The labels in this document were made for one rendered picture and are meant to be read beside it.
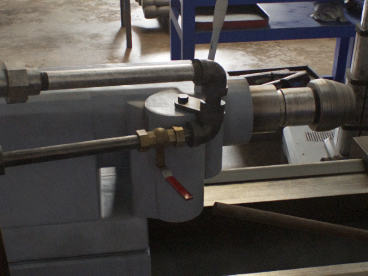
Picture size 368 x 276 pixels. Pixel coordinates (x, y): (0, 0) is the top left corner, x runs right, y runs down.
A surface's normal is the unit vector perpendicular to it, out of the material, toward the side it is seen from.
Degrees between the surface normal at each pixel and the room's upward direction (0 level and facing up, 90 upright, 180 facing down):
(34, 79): 63
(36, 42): 0
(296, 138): 0
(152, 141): 68
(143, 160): 79
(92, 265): 89
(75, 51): 0
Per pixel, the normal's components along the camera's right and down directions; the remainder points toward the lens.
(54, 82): 0.47, 0.28
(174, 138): 0.37, 0.07
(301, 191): 0.00, -0.88
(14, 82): 0.44, -0.15
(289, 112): 0.14, 0.24
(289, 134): -0.71, -0.63
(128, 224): 0.12, 0.00
